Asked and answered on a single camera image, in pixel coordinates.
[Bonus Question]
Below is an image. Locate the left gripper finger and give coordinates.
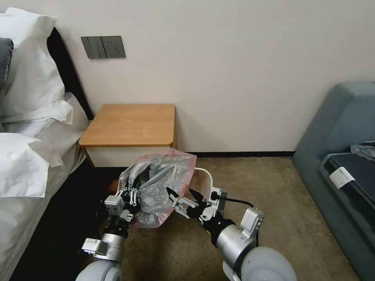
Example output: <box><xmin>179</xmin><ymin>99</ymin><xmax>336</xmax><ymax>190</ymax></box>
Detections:
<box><xmin>116</xmin><ymin>179</ymin><xmax>131</xmax><ymax>200</ymax></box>
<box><xmin>129</xmin><ymin>178</ymin><xmax>142</xmax><ymax>208</ymax></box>

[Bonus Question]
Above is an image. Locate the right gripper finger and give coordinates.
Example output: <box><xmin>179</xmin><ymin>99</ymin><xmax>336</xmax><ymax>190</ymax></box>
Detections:
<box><xmin>188</xmin><ymin>188</ymin><xmax>210</xmax><ymax>210</ymax></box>
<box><xmin>166</xmin><ymin>187</ymin><xmax>197</xmax><ymax>219</ymax></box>

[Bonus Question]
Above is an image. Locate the translucent pink grey garbage bag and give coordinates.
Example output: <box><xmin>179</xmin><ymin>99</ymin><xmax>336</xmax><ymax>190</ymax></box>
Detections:
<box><xmin>118</xmin><ymin>147</ymin><xmax>198</xmax><ymax>229</ymax></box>

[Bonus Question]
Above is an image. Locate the white trash can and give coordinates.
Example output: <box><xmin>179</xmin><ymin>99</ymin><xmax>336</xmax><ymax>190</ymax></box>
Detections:
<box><xmin>187</xmin><ymin>166</ymin><xmax>214</xmax><ymax>211</ymax></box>

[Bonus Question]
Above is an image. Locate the clear plastic bag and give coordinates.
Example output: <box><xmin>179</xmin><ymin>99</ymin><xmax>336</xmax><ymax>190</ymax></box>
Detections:
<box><xmin>350</xmin><ymin>140</ymin><xmax>375</xmax><ymax>161</ymax></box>

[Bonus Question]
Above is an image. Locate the black baseboard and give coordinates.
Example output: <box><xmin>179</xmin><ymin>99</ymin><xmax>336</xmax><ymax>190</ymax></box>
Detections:
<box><xmin>175</xmin><ymin>151</ymin><xmax>295</xmax><ymax>159</ymax></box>

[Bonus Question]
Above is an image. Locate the wooden nightstand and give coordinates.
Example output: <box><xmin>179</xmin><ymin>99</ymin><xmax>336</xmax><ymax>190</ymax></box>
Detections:
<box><xmin>78</xmin><ymin>103</ymin><xmax>178</xmax><ymax>169</ymax></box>

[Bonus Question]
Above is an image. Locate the white sheeted bed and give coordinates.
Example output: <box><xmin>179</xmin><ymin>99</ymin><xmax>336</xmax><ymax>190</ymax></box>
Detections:
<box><xmin>0</xmin><ymin>93</ymin><xmax>119</xmax><ymax>281</ymax></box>

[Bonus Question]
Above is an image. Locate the white duvet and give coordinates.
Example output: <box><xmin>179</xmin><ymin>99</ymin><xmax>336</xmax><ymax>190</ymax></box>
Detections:
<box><xmin>0</xmin><ymin>132</ymin><xmax>63</xmax><ymax>200</ymax></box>

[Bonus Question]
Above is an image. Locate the flat white pillow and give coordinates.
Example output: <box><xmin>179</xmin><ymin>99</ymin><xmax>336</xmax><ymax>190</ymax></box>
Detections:
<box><xmin>0</xmin><ymin>92</ymin><xmax>74</xmax><ymax>138</ymax></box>

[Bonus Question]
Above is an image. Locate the black headboard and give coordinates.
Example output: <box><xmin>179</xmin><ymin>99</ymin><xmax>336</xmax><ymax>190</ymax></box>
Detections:
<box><xmin>46</xmin><ymin>26</ymin><xmax>95</xmax><ymax>121</ymax></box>

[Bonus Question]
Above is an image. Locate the blue grey sofa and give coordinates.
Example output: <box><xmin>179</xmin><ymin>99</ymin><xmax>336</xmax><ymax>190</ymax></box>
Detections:
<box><xmin>292</xmin><ymin>82</ymin><xmax>375</xmax><ymax>281</ymax></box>

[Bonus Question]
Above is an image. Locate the white paper label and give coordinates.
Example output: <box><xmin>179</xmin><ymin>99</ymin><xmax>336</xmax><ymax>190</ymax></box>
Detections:
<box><xmin>329</xmin><ymin>166</ymin><xmax>355</xmax><ymax>190</ymax></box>

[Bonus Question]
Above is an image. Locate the large white pillow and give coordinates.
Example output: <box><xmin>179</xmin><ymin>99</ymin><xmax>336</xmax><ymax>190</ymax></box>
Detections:
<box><xmin>0</xmin><ymin>7</ymin><xmax>66</xmax><ymax>121</ymax></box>

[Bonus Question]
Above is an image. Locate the dark sofa seat cushion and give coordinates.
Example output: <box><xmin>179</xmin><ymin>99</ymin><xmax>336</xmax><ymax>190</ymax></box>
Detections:
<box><xmin>319</xmin><ymin>153</ymin><xmax>375</xmax><ymax>207</ymax></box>

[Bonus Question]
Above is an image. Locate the grey pillow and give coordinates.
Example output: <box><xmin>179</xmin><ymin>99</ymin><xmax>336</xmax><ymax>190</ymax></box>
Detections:
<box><xmin>0</xmin><ymin>37</ymin><xmax>14</xmax><ymax>99</ymax></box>

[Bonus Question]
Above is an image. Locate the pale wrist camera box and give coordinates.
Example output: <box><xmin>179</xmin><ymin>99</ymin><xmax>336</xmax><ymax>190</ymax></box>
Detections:
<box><xmin>104</xmin><ymin>195</ymin><xmax>124</xmax><ymax>215</ymax></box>
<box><xmin>209</xmin><ymin>187</ymin><xmax>228</xmax><ymax>219</ymax></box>

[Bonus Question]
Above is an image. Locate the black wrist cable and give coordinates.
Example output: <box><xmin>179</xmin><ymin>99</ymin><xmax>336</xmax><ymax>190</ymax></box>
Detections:
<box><xmin>211</xmin><ymin>197</ymin><xmax>261</xmax><ymax>247</ymax></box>

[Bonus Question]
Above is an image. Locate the grey wall socket plate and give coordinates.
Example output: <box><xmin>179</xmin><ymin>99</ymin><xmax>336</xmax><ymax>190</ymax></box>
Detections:
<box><xmin>100</xmin><ymin>35</ymin><xmax>127</xmax><ymax>59</ymax></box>

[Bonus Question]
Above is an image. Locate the grey wall switch plate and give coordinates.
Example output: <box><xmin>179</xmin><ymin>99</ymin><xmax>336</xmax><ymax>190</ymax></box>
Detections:
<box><xmin>80</xmin><ymin>36</ymin><xmax>104</xmax><ymax>60</ymax></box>

